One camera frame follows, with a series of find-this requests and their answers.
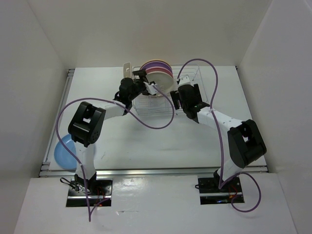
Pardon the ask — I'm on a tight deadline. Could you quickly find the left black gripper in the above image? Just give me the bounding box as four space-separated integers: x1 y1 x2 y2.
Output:
128 68 149 101

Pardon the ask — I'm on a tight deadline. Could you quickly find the purple plastic plate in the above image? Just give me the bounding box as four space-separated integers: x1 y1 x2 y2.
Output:
140 62 173 72

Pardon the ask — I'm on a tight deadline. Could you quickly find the pink plastic plate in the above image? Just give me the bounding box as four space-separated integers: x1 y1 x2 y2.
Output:
145 67 174 78

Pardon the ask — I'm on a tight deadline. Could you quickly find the cream plastic plate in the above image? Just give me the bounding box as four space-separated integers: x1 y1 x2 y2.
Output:
146 72 174 94

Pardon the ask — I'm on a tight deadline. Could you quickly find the blue plastic plate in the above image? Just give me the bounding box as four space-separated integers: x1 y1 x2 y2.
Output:
54 134 77 170

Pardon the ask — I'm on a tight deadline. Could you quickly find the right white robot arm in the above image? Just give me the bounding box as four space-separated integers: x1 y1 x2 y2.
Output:
170 84 267 192

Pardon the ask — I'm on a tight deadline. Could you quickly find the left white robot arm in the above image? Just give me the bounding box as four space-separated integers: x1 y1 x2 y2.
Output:
68 69 150 195

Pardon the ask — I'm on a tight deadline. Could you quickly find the cream cutlery holder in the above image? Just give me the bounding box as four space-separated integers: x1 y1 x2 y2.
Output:
123 62 133 79

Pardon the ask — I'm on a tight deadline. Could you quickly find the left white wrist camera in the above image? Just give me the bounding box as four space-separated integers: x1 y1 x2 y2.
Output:
142 82 158 96

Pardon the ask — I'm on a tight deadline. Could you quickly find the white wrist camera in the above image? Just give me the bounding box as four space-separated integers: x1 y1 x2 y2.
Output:
177 75 191 87
142 82 158 96

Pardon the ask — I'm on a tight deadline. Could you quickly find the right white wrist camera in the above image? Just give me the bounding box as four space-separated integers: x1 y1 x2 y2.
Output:
177 75 191 87

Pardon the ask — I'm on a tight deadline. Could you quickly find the white wire dish rack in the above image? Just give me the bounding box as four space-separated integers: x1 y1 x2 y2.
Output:
133 62 209 117

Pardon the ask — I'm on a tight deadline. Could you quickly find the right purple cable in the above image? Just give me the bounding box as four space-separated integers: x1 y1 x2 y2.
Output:
176 58 262 213

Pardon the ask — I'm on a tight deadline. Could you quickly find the purple cable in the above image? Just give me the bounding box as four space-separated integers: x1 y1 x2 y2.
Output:
176 58 262 213
56 84 175 222

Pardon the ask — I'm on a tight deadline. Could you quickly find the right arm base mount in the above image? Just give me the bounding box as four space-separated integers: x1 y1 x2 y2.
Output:
195 177 243 198

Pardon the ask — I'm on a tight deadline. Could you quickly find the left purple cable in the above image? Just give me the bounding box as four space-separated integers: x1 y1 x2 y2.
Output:
56 84 175 222

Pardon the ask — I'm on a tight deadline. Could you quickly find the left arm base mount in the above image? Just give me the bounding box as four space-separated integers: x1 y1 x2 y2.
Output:
60 177 113 198

